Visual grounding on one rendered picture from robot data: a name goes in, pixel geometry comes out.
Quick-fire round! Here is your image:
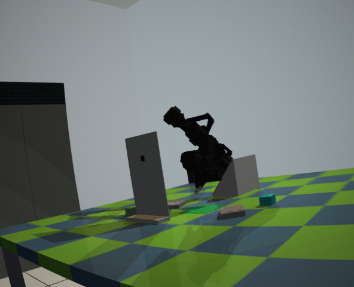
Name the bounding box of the small teal block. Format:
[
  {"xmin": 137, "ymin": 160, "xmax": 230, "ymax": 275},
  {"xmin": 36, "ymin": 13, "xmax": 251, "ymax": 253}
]
[{"xmin": 259, "ymin": 194, "xmax": 276, "ymax": 206}]

